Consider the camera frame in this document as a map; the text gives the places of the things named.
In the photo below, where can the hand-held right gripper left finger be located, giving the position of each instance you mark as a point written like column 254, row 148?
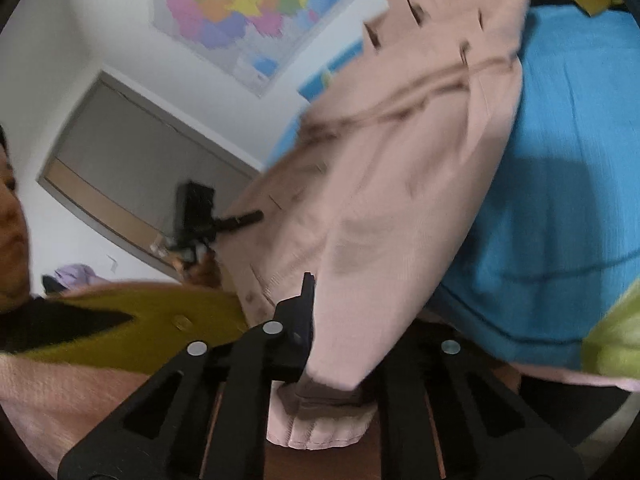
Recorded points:
column 302, row 320

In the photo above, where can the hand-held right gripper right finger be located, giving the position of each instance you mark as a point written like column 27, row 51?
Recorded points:
column 405, row 365

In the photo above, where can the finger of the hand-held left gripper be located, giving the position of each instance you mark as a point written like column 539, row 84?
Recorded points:
column 240, row 221

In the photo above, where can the pink knit cardigan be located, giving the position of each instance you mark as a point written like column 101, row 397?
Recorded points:
column 400, row 185

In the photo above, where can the person's left hand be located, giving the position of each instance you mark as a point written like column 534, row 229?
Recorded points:
column 202, row 272

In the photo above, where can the grey door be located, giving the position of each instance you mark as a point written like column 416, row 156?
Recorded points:
column 125, row 150

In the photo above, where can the person's olive sweater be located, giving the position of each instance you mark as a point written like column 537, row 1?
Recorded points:
column 165, row 335

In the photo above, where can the lilac cloth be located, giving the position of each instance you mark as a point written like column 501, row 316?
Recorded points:
column 80, row 277

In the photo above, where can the person's black shirt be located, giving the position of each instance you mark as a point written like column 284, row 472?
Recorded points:
column 50, row 325

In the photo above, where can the person's head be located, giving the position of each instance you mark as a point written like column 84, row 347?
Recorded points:
column 12, row 240

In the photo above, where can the blue floral bedsheet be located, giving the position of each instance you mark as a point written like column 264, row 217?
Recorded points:
column 550, row 185

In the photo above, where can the large colourful wall map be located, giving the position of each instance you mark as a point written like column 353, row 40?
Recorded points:
column 250, row 5

